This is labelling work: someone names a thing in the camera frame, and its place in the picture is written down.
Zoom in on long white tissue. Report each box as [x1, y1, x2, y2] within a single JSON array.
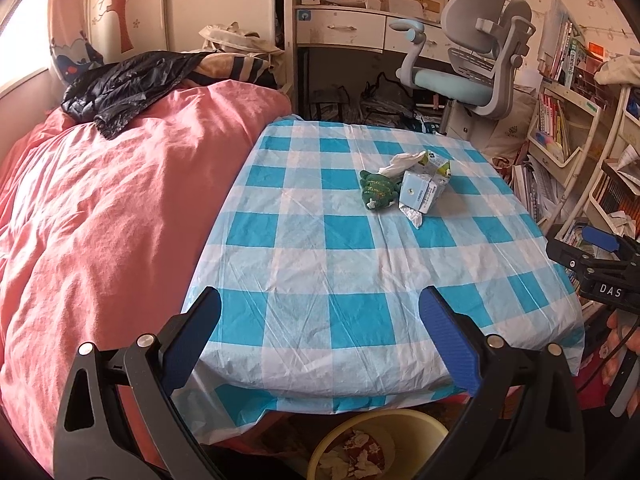
[[378, 151, 426, 177]]

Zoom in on wide white desk drawer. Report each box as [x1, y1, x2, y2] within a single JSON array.
[[295, 7, 386, 50]]

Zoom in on black bags under desk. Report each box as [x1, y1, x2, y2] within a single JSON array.
[[360, 72, 426, 126]]

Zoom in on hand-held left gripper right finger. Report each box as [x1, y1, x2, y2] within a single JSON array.
[[419, 285, 586, 480]]

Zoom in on wardrobe with tree decal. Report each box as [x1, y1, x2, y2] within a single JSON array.
[[47, 0, 278, 88]]

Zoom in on black stool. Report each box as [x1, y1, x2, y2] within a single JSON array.
[[310, 87, 353, 121]]

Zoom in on yellow plastic bucket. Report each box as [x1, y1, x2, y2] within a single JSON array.
[[306, 408, 449, 480]]

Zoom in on pile of magazines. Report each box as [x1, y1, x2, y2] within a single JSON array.
[[510, 160, 556, 221]]

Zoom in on striped pillow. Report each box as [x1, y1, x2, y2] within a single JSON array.
[[192, 52, 278, 86]]

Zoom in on short row of books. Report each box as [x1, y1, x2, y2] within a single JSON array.
[[537, 95, 571, 161]]

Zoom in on black jacket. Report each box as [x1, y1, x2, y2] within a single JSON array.
[[60, 51, 211, 140]]

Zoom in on white desk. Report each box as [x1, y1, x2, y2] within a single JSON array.
[[285, 0, 501, 116]]

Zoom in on beige canvas bag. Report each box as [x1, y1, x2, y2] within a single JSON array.
[[199, 22, 283, 56]]

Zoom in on white paper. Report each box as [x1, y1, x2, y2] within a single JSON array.
[[317, 447, 353, 480]]

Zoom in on green knitted toy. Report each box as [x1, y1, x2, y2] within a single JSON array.
[[359, 169, 401, 211]]

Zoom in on light blue milk carton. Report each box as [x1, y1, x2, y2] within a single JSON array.
[[398, 150, 453, 213]]

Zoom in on blue checkered tablecloth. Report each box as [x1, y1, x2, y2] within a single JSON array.
[[180, 119, 586, 446]]

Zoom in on narrow white desk drawer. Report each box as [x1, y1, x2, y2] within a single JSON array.
[[386, 17, 451, 56]]

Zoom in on person's right hand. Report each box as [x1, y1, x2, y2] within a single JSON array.
[[600, 310, 640, 393]]

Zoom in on grey and blue office chair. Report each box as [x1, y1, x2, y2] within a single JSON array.
[[389, 0, 536, 136]]

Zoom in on tall row of books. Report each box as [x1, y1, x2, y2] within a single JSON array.
[[540, 0, 601, 86]]

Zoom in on pink blanket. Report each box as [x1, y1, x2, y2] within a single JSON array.
[[0, 80, 293, 476]]

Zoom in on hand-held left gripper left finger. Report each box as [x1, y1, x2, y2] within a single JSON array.
[[52, 285, 223, 480]]

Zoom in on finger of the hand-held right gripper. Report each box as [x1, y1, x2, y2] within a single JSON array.
[[545, 237, 632, 282], [581, 226, 640, 262]]

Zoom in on white bookshelf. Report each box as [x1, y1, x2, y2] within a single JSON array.
[[527, 0, 640, 241]]

